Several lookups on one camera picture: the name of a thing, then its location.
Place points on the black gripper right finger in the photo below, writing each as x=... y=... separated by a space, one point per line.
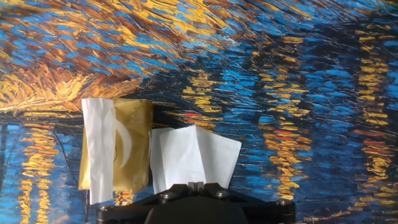
x=267 y=213

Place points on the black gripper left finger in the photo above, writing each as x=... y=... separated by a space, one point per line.
x=124 y=213

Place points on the white paper napkin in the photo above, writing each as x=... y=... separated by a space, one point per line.
x=99 y=149
x=192 y=155

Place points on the gold tissue pack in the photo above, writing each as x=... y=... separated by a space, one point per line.
x=135 y=149

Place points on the starry night painted tablecloth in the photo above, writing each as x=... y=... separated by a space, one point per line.
x=280 y=62

